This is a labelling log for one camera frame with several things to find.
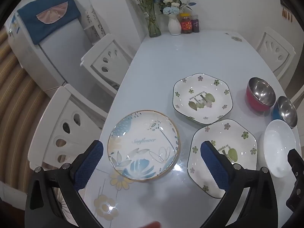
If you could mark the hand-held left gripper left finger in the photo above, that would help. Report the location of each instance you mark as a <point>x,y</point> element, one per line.
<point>89,163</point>

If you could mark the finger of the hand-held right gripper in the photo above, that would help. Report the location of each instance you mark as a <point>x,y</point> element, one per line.
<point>294,171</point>

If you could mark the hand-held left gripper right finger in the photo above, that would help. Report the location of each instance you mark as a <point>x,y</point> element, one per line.
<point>213,166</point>

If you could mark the round blue leaf plate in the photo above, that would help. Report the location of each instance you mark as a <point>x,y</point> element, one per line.
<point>142,144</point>

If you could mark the plain white bowl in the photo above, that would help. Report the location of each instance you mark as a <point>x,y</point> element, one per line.
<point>277,144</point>

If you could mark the hexagonal green flower plate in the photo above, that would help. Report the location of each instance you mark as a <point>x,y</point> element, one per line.
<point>237,142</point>
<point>201,99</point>

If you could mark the white dining chair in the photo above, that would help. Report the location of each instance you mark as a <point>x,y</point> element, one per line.
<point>275,49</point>
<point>68,114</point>
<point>106,54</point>

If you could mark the blue steel bowl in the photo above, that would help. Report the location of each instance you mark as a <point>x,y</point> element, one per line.
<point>286,111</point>

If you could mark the red steel bowl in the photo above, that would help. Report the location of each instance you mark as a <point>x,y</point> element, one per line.
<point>260,95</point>

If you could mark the striped brown curtain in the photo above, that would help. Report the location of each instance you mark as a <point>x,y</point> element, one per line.
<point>16,99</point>

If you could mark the white refrigerator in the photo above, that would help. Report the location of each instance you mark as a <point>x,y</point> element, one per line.
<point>59,52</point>

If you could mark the white butterfly-patterned cloth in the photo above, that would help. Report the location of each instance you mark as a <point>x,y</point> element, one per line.
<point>93,26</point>

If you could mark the purple label jar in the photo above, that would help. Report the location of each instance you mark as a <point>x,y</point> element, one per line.
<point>195,23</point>

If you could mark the red label glass jar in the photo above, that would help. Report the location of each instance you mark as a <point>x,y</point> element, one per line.
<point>186,25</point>

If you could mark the white vase with blue flowers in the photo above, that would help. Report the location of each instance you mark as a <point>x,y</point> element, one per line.
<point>174,25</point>

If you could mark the glass vase with green stems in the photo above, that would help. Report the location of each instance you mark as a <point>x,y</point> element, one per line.
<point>154,26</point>

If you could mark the blue refrigerator cover cloth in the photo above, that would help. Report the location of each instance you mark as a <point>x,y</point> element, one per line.
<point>47,16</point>

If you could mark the brown wall hanging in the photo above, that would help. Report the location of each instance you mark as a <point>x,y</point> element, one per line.
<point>287,13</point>

